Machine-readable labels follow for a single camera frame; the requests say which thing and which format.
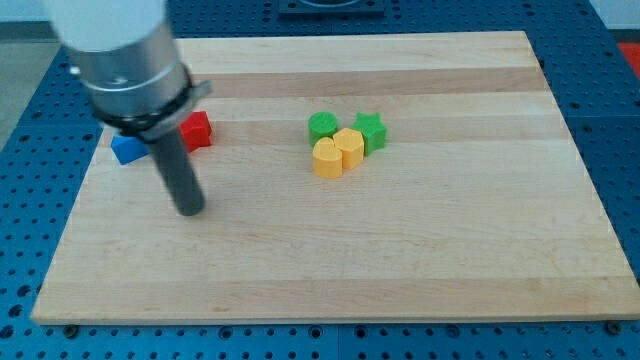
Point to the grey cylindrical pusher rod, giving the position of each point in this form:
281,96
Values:
172,161

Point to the blue triangle block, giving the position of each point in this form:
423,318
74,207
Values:
127,149

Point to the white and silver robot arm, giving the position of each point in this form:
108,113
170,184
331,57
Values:
125,55

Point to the red block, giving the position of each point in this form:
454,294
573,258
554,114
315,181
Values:
196,131

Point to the green cylinder block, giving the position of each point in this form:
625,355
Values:
320,125

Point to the yellow heart block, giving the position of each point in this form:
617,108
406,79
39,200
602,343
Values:
326,159

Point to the yellow hexagon block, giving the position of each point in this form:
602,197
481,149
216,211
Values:
351,144

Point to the green star block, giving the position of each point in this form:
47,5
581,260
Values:
373,131

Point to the wooden board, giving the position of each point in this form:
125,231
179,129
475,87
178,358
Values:
478,209

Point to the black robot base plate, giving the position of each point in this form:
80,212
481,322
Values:
330,7

